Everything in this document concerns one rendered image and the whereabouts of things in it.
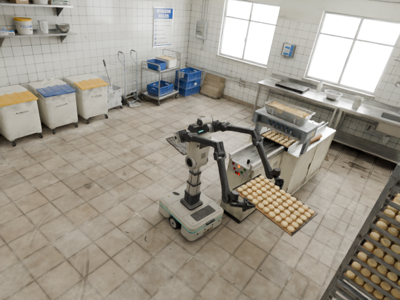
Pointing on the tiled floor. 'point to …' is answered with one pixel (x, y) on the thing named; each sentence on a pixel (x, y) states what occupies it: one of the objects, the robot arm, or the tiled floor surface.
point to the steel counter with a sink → (388, 128)
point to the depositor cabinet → (302, 161)
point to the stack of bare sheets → (178, 145)
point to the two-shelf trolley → (159, 80)
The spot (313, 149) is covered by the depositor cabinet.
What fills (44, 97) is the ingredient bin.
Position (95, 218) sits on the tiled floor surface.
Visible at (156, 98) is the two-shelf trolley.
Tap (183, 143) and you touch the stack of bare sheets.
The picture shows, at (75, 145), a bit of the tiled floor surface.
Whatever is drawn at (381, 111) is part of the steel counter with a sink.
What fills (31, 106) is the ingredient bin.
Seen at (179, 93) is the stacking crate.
